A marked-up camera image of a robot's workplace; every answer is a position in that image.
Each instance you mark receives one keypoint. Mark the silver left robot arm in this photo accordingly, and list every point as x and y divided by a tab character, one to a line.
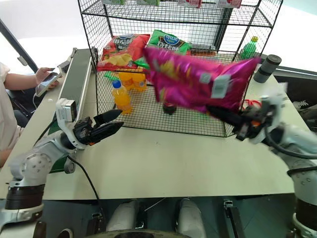
29	166

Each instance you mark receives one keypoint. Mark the green snack pack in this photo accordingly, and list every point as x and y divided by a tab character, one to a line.
116	2
148	2

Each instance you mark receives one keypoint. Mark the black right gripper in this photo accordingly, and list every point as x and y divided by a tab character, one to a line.
250	125

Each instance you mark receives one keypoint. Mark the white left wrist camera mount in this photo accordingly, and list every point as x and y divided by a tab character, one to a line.
65	111

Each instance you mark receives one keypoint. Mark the black table frame bracket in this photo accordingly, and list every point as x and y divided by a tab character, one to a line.
234	215

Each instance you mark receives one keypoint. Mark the white robot leg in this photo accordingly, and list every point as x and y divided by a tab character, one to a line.
190	215
123	218

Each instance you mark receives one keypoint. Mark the red chip bag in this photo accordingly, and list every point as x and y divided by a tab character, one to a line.
123	53

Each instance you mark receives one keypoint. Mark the black slanted pole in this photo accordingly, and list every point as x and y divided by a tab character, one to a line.
17	47

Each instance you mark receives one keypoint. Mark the green chip bag dark label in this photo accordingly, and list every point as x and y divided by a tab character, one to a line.
168	43

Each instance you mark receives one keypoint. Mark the white robot right leg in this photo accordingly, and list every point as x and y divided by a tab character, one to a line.
190	215

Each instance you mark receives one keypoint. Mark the orange soda bottle blue cap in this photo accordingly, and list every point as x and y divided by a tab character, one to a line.
121	98

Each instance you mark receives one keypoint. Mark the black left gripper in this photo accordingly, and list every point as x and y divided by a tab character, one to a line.
83	130

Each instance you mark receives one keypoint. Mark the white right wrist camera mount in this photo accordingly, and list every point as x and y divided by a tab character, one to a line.
273	109

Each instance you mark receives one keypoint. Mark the red snack pack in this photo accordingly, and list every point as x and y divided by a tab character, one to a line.
189	3
230	3

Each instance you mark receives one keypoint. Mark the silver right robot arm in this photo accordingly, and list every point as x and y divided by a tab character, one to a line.
301	158

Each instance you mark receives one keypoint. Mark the dark red flat packet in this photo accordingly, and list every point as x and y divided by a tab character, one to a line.
204	52

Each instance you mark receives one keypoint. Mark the magenta chip bag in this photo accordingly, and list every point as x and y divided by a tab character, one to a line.
195	79

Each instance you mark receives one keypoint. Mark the white smartphone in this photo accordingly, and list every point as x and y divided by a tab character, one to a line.
48	83

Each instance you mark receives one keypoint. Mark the bystander forearm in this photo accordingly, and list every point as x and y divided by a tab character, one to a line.
22	80

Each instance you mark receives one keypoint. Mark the white robot left leg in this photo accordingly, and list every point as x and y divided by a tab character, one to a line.
123	218

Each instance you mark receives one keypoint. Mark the grey cylindrical flask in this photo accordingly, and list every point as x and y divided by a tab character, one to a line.
266	68

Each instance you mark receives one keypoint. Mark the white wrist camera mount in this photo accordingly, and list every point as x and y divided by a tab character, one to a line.
65	111
273	109

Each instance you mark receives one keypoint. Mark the green soda bottle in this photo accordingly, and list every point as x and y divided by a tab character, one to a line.
248	48

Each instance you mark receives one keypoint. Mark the green conveyor belt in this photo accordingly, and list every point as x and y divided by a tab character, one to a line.
75	77

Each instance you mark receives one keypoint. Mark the bystander bare hand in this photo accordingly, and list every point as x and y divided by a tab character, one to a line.
45	74

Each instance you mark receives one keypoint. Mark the bystander white shirt torso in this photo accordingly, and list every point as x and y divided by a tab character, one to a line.
6	119

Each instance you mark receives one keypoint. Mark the plain green snack bag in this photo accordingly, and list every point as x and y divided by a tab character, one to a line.
141	64

